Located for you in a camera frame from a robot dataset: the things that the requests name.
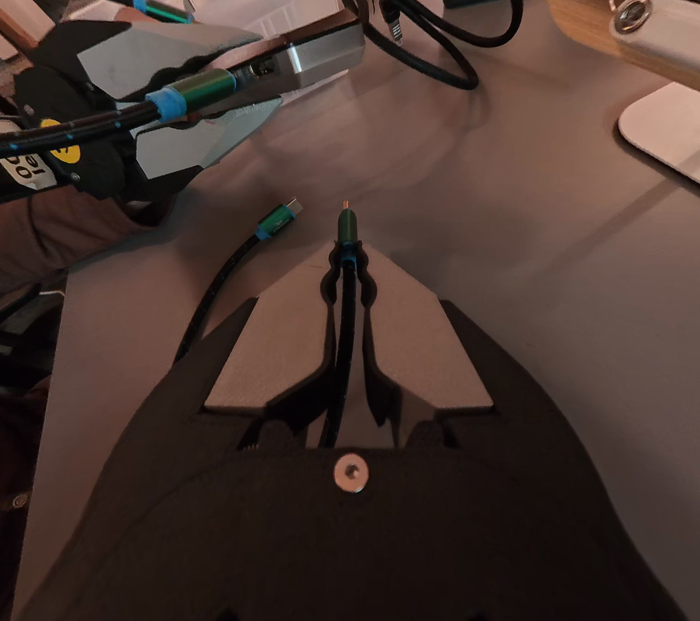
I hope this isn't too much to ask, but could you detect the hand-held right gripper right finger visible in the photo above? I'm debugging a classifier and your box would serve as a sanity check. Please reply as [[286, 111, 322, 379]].
[[353, 241, 497, 447]]

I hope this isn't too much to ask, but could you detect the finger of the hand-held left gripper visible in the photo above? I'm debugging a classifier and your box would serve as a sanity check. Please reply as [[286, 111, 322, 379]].
[[133, 95, 284, 184], [77, 21, 264, 101]]

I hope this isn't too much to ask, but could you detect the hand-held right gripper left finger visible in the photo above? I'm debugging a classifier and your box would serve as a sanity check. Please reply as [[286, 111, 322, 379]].
[[203, 241, 342, 431]]

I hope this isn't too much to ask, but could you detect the grey metal hub adapter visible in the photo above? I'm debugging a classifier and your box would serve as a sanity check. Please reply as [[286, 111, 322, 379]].
[[230, 14, 367, 92]]

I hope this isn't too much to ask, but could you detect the rounded wooden board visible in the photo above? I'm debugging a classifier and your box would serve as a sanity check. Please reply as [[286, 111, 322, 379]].
[[546, 0, 700, 86]]

